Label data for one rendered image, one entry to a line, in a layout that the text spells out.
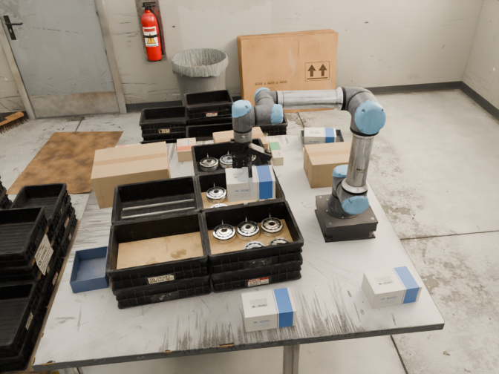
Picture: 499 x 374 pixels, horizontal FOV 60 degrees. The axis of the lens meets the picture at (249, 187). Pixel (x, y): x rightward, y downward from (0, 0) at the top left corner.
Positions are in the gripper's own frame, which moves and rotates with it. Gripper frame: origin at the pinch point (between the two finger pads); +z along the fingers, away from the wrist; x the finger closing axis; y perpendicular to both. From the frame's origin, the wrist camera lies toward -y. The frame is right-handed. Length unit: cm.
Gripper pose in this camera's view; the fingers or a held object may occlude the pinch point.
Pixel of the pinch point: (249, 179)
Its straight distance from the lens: 184.5
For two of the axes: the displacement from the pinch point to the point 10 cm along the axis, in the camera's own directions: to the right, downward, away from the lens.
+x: 1.0, 5.8, -8.1
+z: 0.4, 8.1, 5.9
